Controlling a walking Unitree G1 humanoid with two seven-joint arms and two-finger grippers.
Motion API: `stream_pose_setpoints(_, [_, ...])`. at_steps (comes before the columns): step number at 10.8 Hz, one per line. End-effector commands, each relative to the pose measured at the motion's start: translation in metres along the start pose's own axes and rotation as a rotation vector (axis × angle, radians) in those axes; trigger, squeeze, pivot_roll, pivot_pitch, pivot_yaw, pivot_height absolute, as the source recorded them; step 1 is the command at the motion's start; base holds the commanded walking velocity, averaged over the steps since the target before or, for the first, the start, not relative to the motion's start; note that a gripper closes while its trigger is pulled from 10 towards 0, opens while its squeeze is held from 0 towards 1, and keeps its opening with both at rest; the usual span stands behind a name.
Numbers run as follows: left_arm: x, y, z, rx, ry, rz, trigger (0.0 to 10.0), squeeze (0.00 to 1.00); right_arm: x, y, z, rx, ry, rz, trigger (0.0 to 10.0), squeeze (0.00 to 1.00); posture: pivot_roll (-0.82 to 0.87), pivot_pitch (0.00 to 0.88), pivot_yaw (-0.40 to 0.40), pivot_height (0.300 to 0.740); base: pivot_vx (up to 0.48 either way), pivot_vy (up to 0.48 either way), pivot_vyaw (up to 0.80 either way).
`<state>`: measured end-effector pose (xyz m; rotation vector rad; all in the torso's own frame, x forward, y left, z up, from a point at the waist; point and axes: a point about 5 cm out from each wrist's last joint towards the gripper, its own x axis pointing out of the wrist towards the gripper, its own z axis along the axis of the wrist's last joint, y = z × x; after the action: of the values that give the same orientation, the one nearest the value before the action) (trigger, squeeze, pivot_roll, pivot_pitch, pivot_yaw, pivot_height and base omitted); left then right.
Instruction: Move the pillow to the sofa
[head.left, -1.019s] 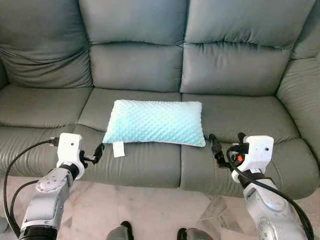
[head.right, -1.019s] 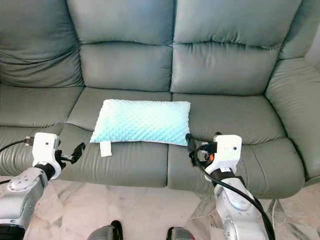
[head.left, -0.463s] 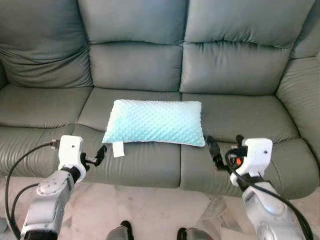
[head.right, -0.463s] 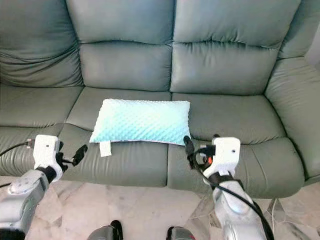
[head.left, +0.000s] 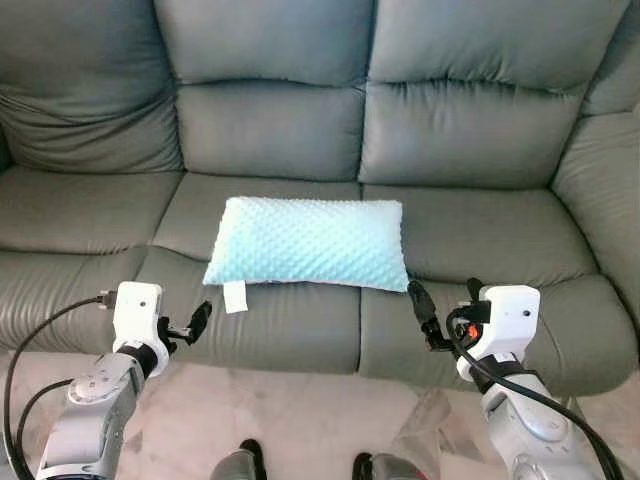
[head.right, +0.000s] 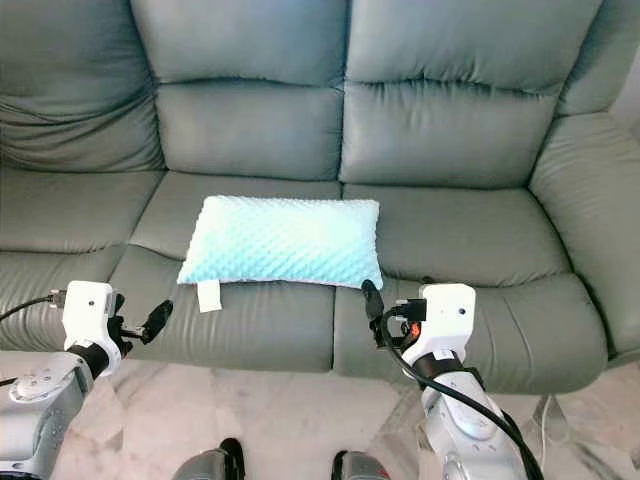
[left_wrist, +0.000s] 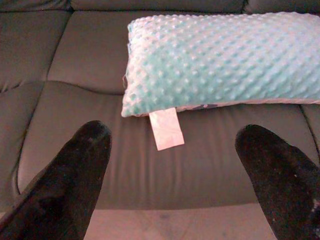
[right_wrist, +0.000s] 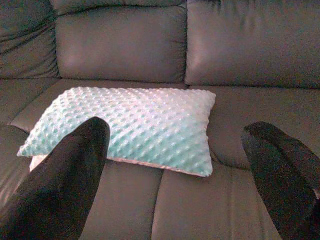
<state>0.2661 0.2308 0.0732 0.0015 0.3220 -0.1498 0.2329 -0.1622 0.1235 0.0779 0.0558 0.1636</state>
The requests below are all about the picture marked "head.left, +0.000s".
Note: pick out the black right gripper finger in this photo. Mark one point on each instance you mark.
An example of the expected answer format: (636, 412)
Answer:
(421, 300)
(475, 288)

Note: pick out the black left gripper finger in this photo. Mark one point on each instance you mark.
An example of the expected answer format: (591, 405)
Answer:
(202, 320)
(164, 303)

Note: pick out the mint dotted pillow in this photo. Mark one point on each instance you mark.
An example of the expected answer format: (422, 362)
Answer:
(310, 245)

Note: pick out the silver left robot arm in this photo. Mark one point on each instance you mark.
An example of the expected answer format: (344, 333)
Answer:
(90, 420)

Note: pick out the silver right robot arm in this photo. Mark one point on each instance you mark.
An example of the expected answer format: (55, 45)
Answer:
(530, 430)

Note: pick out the grey-green leather sofa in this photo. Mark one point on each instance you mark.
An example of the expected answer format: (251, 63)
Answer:
(300, 120)

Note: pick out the grey left robot leg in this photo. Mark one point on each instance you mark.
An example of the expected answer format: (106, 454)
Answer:
(238, 465)

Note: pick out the grey robot leg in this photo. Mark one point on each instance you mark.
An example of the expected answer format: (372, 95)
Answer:
(390, 468)
(238, 465)

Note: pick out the grey right robot leg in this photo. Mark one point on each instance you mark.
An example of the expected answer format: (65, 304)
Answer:
(390, 468)

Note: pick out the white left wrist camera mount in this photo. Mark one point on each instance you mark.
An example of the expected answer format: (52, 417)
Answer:
(135, 310)

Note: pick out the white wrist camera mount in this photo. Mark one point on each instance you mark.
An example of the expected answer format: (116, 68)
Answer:
(135, 310)
(510, 320)

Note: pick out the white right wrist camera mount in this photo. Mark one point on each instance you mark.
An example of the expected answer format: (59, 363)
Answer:
(510, 320)

